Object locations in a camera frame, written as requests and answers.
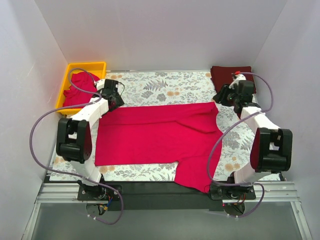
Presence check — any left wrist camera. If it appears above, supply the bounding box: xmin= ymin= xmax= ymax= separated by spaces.
xmin=95 ymin=78 xmax=106 ymax=90

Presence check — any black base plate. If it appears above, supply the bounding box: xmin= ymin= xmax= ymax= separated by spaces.
xmin=77 ymin=181 xmax=257 ymax=211

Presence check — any bright red t-shirt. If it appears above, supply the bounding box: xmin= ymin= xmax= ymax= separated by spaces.
xmin=94 ymin=102 xmax=222 ymax=192

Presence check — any folded dark red t-shirt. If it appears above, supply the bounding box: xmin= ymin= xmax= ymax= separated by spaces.
xmin=210 ymin=66 xmax=252 ymax=93

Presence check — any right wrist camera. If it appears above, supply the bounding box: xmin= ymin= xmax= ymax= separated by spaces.
xmin=228 ymin=71 xmax=247 ymax=90

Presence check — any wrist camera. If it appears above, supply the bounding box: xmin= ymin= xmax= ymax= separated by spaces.
xmin=95 ymin=78 xmax=106 ymax=90
xmin=228 ymin=71 xmax=247 ymax=90

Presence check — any red t-shirt in bin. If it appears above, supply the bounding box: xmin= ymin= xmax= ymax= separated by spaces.
xmin=62 ymin=71 xmax=100 ymax=107

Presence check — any aluminium rail frame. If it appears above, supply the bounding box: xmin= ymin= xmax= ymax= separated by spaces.
xmin=23 ymin=177 xmax=312 ymax=240

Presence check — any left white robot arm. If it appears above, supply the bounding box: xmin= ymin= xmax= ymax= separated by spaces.
xmin=56 ymin=79 xmax=124 ymax=200

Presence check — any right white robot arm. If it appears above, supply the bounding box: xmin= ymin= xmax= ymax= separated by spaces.
xmin=213 ymin=80 xmax=293 ymax=199

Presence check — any yellow plastic bin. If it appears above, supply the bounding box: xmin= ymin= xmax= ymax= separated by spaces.
xmin=55 ymin=61 xmax=107 ymax=109

